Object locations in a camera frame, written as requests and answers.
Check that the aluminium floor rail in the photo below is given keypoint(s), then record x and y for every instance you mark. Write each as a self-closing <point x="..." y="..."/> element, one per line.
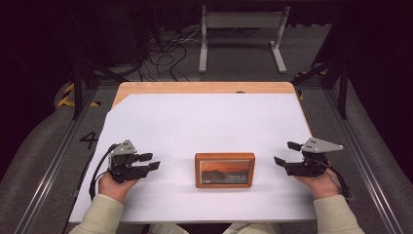
<point x="48" y="182"/>
<point x="367" y="175"/>

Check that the person's left hand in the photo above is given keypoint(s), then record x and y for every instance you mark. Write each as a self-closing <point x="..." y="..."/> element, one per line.
<point x="115" y="190"/>

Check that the wooden picture frame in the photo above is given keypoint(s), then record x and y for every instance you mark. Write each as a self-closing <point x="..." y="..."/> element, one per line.
<point x="224" y="170"/>

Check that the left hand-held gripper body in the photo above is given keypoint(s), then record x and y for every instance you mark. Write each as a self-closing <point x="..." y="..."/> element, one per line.
<point x="125" y="169"/>

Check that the person's right hand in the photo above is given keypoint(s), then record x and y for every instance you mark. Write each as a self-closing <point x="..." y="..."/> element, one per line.
<point x="321" y="187"/>

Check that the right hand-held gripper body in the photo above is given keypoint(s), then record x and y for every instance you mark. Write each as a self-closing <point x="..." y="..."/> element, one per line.
<point x="311" y="162"/>

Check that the black metal stand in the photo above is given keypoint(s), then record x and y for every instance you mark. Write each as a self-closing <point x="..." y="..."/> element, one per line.
<point x="77" y="87"/>
<point x="342" y="94"/>

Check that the white paper sheet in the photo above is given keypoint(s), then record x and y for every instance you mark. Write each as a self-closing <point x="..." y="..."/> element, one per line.
<point x="201" y="123"/>

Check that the yellow black floor tape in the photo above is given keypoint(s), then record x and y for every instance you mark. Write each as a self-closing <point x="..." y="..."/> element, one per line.
<point x="65" y="99"/>

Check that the white metal table frame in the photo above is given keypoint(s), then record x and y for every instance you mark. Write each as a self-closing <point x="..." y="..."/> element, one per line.
<point x="242" y="19"/>

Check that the person's legs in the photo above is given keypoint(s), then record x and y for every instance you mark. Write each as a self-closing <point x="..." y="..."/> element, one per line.
<point x="250" y="229"/>

